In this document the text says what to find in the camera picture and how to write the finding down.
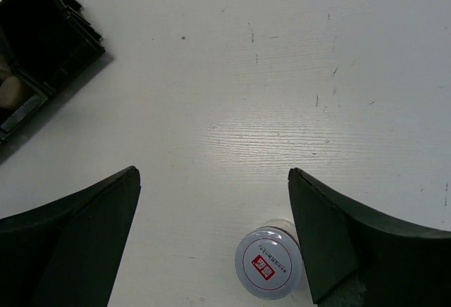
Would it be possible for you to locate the white lid brown sauce jar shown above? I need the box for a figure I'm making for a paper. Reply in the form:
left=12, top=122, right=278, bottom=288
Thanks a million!
left=235, top=219, right=303, bottom=300

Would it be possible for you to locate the black three-compartment organizer tray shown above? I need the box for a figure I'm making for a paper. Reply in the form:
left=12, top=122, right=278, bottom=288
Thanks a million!
left=1, top=0, right=106, bottom=142

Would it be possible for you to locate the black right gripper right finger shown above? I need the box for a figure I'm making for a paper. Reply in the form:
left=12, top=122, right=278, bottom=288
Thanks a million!
left=288, top=168, right=450, bottom=306

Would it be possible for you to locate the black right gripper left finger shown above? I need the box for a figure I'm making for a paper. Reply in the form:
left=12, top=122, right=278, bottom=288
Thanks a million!
left=1, top=166, right=141, bottom=306

